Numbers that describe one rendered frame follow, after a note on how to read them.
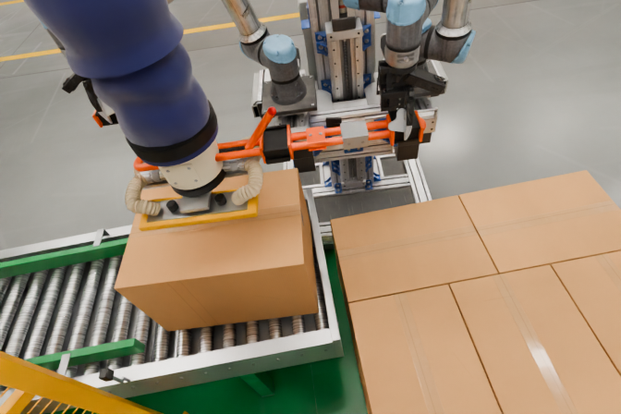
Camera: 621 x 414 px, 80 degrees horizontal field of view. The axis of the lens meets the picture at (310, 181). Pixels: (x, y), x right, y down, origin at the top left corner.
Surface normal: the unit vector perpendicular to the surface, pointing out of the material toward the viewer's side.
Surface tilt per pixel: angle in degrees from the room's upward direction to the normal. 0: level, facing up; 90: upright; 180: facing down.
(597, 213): 0
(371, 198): 0
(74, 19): 85
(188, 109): 75
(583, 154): 0
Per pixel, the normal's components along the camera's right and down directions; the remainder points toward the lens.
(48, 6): -0.23, 0.59
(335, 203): -0.13, -0.64
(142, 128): -0.03, 0.75
